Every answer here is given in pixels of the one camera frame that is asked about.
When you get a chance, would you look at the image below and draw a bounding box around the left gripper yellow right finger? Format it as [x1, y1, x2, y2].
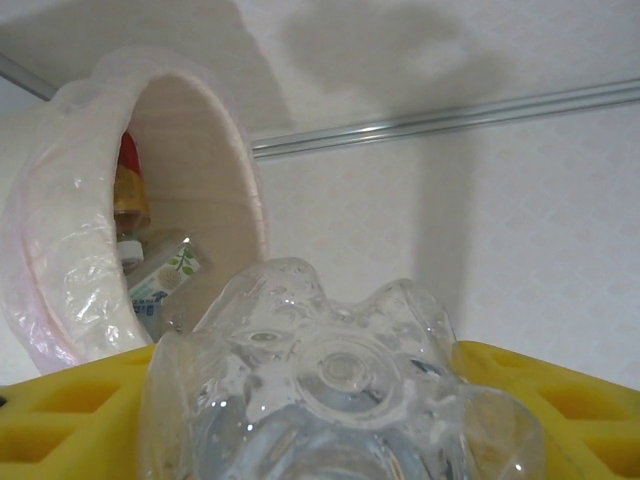
[452, 340, 640, 480]

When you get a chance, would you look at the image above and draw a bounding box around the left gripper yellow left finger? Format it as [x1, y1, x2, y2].
[0, 346, 162, 480]

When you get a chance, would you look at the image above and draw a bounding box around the white cap blue label bottle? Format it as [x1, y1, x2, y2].
[117, 227, 214, 334]

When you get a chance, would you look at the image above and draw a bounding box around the red gold label bottle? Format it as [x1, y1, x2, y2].
[113, 130, 152, 232]

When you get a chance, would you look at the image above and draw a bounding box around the soda water plastic bottle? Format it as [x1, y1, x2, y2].
[139, 257, 547, 480]

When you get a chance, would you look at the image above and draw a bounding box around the clear plastic bin liner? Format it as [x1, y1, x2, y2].
[0, 44, 274, 376]

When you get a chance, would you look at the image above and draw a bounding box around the aluminium frame post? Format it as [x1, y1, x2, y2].
[249, 77, 640, 162]

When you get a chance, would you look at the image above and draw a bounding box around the aluminium frame rail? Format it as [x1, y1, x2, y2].
[0, 51, 57, 103]

